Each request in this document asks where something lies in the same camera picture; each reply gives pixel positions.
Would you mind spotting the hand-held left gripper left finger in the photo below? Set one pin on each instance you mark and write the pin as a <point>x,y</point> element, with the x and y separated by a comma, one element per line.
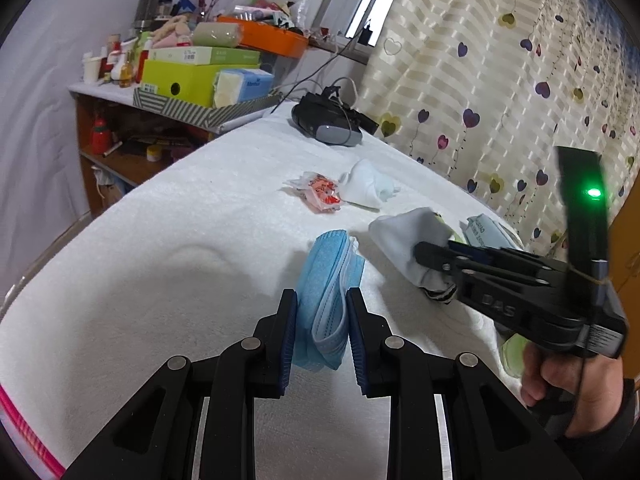
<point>289,345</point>

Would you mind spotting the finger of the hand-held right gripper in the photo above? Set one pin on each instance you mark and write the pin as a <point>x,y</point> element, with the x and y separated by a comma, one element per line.
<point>465,248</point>
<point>435,257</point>

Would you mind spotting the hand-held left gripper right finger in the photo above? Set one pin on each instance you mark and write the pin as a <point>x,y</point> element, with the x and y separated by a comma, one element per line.
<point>357,345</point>

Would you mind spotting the pale blue cloth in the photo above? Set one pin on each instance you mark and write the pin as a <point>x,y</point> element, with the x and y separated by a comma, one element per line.
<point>400,240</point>

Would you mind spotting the blue face mask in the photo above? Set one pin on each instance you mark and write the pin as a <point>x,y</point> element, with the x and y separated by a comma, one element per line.
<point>325,280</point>

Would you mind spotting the white baby socks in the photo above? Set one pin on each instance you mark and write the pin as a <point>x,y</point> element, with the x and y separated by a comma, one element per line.
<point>365,185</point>

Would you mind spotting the red white plastic packet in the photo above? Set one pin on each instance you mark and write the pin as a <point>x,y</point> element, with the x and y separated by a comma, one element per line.
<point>322,192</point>

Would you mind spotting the person's right forearm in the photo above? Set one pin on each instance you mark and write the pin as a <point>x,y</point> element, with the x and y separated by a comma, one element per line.
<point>615,450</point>

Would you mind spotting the person's right hand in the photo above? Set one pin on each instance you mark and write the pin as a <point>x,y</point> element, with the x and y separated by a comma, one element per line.
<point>595,390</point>

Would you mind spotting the pale blue wet wipes pack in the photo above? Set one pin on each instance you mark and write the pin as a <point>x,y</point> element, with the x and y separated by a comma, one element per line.
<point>482,230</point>

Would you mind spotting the green glass jar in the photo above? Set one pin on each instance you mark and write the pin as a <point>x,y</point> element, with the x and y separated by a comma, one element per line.
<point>512,357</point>

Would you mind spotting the wooden wardrobe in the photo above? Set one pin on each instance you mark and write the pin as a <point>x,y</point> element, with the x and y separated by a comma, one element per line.
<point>627,240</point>

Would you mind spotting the cream heart print curtain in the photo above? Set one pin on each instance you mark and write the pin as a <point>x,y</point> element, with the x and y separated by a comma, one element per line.
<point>500,85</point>

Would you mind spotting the black grey headset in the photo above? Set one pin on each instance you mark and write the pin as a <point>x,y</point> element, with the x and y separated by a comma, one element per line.
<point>325,125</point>

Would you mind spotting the wooden shelf cabinet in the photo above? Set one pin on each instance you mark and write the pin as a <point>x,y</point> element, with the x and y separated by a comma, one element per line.
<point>130,165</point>

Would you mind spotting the blue tissue pack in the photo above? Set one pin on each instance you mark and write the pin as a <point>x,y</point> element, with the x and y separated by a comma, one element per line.
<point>250,82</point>

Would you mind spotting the grey striped tray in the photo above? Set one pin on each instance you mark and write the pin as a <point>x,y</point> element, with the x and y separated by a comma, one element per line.
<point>190,110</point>

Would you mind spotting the window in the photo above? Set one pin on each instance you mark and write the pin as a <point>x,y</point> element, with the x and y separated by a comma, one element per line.
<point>372,0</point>

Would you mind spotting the orange tray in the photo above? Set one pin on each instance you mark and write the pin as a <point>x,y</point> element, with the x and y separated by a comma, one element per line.
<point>270,40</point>

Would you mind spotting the red bottle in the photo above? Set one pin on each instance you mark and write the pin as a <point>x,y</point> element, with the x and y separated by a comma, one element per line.
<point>101,137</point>

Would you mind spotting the lime green storage box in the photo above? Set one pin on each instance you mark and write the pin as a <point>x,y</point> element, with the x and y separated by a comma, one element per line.
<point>160,75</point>

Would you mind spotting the flat green white box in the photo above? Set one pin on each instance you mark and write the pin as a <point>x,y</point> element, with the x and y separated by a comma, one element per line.
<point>210,55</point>

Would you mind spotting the beige fabric roll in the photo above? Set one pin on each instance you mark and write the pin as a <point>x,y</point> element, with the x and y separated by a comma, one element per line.
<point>215,35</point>

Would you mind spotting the pink plush toy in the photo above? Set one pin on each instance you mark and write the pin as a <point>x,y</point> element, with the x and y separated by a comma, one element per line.
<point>172,30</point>

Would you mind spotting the white paper cup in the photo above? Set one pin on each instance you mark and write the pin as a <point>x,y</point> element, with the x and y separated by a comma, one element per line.
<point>94,67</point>

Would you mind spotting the glass jar black lid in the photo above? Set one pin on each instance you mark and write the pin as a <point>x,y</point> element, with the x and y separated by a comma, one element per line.
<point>147,7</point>

